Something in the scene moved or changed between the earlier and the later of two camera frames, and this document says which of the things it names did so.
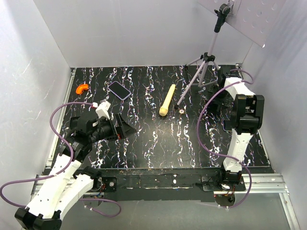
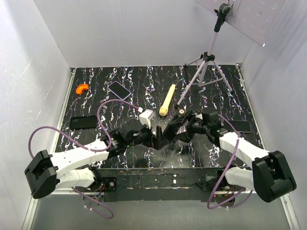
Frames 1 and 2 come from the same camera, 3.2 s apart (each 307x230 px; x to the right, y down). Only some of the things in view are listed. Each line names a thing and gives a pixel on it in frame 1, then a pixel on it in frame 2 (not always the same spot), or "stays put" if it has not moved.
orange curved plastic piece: x=81 y=87 stays put
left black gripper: x=123 y=131 -> x=156 y=142
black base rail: x=188 y=184 stays put
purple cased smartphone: x=119 y=90 stays put
